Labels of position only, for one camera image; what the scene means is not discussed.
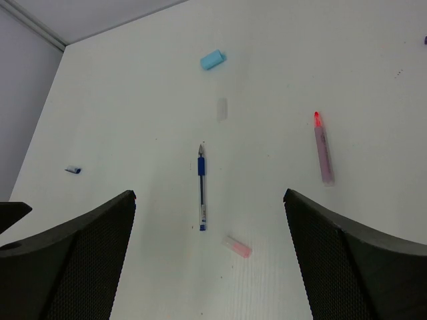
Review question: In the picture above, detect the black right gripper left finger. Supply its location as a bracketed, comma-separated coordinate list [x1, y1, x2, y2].
[1, 190, 136, 319]

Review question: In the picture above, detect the light blue highlighter cap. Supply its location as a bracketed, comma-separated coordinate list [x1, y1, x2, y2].
[200, 49, 227, 71]

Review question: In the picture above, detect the pink highlighter pen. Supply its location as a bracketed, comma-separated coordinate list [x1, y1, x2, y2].
[314, 111, 334, 186]

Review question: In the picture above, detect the blue gel pen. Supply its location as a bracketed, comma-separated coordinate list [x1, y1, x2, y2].
[197, 145, 207, 231]

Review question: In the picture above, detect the blue pen cap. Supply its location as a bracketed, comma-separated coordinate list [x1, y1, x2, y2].
[65, 165, 81, 174]

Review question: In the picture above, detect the clear pen cap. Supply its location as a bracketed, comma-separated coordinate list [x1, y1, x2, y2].
[217, 97, 228, 123]

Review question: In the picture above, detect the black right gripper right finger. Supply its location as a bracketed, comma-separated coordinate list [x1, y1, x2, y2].
[283, 189, 426, 319]

